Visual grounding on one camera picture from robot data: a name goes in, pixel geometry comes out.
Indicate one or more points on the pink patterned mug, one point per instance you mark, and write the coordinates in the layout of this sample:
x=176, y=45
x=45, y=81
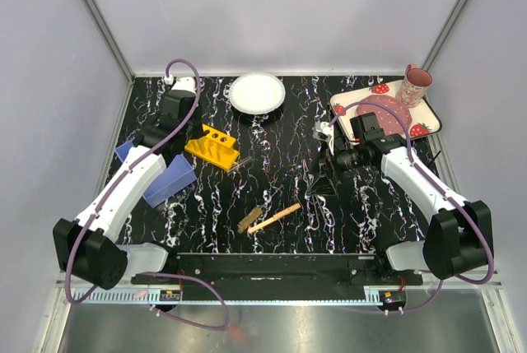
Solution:
x=414, y=85

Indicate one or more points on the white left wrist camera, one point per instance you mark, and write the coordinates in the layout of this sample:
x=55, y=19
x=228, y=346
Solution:
x=180, y=84

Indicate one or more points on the blue plastic bin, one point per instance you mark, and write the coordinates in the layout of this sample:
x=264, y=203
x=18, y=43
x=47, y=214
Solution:
x=156, y=188

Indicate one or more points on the white paper plate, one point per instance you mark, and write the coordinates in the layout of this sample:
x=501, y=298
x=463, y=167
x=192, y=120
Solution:
x=256, y=93

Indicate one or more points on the yellow test tube rack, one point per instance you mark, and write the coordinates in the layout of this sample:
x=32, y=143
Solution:
x=214, y=147

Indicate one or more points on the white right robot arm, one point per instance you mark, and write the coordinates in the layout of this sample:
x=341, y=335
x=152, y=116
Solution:
x=459, y=235

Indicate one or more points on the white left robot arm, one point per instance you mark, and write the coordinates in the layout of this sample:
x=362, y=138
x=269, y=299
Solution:
x=86, y=246

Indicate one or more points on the clear glass test tube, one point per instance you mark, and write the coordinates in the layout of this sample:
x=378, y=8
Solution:
x=240, y=163

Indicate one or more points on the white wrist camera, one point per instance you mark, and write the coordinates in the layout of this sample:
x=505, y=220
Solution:
x=180, y=84
x=324, y=132

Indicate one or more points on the metal wire tongs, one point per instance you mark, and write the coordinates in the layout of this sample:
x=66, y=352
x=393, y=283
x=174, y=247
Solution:
x=317, y=209

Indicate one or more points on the brown test tube brush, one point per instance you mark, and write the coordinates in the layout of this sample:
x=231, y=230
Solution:
x=249, y=219

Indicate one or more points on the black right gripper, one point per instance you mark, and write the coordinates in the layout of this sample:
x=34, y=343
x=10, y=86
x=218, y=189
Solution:
x=324, y=164

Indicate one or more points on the pink dotted plate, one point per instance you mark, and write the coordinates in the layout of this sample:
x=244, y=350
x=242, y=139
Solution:
x=386, y=108

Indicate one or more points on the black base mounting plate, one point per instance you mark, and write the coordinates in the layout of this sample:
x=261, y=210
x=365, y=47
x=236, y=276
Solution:
x=273, y=278

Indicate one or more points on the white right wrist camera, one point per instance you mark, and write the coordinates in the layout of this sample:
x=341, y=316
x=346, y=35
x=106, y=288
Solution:
x=324, y=132

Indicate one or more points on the wooden test tube clamp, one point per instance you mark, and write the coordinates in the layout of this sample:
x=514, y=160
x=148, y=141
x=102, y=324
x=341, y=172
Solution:
x=278, y=216

